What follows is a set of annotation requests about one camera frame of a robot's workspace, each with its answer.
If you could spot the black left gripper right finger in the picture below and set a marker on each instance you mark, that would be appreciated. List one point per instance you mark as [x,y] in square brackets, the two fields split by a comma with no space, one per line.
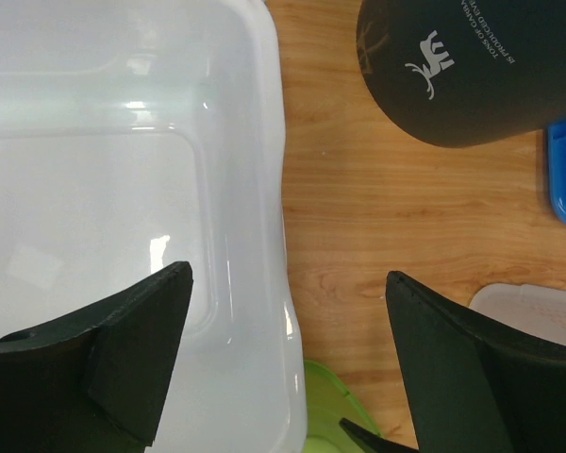
[474,384]

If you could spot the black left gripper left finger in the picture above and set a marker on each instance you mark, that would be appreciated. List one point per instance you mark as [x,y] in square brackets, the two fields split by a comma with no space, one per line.
[95,379]

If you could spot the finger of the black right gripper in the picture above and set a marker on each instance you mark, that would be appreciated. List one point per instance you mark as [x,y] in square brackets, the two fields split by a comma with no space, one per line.
[370,442]

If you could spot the lime green plastic basin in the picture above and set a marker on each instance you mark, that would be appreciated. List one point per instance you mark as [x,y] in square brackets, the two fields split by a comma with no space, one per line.
[328,401]

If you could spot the white perforated plastic basket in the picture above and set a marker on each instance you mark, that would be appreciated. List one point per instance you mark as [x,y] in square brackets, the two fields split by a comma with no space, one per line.
[536,310]

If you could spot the white rectangular plastic tub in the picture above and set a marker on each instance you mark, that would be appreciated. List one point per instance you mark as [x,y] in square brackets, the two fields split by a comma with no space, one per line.
[134,134]

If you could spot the dark grey round bucket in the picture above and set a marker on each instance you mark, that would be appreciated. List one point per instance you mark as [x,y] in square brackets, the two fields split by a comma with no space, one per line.
[462,73]

